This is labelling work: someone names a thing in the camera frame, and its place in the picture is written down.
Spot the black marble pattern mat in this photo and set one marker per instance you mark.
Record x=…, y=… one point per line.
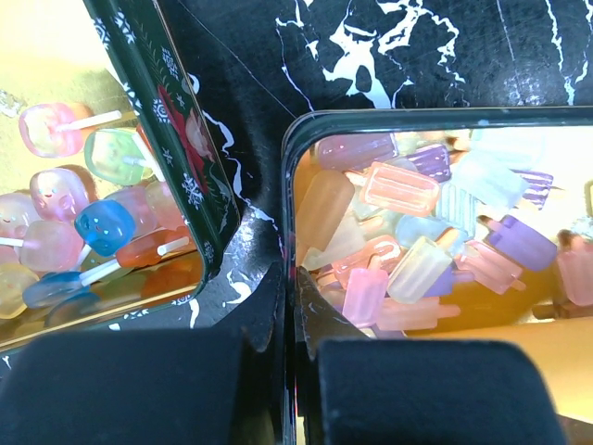
x=258, y=65

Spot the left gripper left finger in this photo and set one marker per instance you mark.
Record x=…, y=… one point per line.
x=212, y=385

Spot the gold tin with lollipops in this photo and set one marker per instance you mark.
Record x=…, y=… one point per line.
x=113, y=197

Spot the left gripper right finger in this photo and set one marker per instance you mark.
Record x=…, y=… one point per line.
x=352, y=389

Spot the gold tin with gummies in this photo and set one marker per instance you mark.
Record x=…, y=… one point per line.
x=453, y=224

